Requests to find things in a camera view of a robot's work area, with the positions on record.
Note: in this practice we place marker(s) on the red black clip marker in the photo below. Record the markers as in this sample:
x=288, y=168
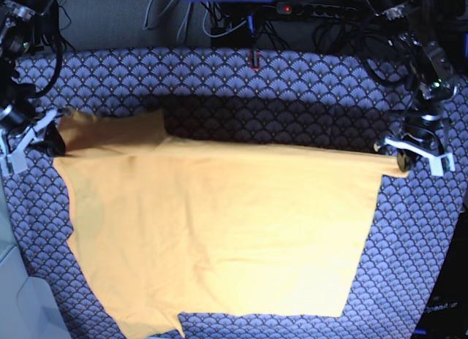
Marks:
x=254, y=60

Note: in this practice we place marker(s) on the blue cable plug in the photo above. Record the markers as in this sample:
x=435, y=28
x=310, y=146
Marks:
x=250, y=24

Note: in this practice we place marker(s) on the yellow T-shirt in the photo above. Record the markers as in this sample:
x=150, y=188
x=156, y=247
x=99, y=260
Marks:
x=164, y=225

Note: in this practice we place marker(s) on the black OpenArm box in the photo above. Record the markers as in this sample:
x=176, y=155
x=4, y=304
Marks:
x=445, y=315

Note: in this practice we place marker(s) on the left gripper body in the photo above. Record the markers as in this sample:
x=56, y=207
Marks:
x=424, y=143

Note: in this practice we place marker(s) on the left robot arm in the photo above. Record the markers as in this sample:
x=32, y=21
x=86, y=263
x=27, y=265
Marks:
x=423, y=126

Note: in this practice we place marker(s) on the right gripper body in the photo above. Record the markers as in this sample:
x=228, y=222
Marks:
x=20, y=132

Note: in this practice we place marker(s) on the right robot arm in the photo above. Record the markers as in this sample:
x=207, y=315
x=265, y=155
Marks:
x=27, y=26

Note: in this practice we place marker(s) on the black power strip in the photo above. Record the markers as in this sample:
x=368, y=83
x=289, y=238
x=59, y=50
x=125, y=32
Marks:
x=315, y=10

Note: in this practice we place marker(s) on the blue patterned table cloth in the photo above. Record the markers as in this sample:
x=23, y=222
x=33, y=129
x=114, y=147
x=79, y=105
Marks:
x=294, y=98

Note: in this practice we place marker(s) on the white plastic bin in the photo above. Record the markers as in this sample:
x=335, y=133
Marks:
x=28, y=307

